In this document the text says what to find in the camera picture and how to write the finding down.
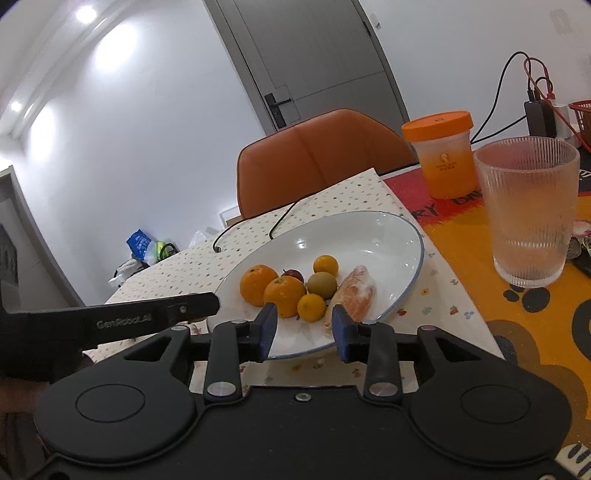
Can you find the ribbed clear glass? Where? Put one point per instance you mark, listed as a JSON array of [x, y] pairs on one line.
[[526, 212]]

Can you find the blue plastic bag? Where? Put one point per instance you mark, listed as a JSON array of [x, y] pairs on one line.
[[138, 244]]

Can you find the orange lidded cup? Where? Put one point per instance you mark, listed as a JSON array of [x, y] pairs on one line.
[[445, 161]]

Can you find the orange leather chair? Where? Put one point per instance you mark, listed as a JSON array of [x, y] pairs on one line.
[[314, 157]]

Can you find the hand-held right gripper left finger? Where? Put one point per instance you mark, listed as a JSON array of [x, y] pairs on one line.
[[268, 332]]

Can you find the red plastic basket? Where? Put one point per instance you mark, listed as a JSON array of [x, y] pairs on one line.
[[582, 120]]

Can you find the peeled pomelo segment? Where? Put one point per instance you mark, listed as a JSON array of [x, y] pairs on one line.
[[355, 290]]

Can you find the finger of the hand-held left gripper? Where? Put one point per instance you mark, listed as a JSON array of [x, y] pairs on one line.
[[194, 307]]

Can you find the white charger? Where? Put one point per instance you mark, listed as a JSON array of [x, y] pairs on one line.
[[564, 121]]

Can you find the grey door with black lock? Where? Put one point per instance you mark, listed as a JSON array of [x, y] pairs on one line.
[[314, 60]]

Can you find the large orange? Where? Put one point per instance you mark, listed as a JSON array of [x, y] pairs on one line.
[[256, 284], [285, 297]]

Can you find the recessed ceiling light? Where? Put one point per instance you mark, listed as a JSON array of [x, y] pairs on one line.
[[16, 106], [85, 14]]

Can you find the large green-brown kiwi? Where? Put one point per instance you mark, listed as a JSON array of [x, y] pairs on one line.
[[322, 285]]

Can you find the white plate with blue rim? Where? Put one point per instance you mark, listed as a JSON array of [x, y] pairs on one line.
[[360, 240]]

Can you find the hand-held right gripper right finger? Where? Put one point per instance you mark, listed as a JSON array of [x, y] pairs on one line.
[[340, 334]]

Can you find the black power adapter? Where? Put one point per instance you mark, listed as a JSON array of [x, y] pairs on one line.
[[540, 120]]

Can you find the small yellow citrus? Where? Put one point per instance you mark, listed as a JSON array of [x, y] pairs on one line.
[[311, 308], [325, 265]]

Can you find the bunch of keys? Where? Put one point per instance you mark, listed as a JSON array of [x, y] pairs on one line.
[[581, 247]]

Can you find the white plastic bag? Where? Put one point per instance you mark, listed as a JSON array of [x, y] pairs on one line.
[[201, 240]]

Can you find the orange patterned table mat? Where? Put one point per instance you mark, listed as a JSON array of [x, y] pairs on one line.
[[461, 244]]

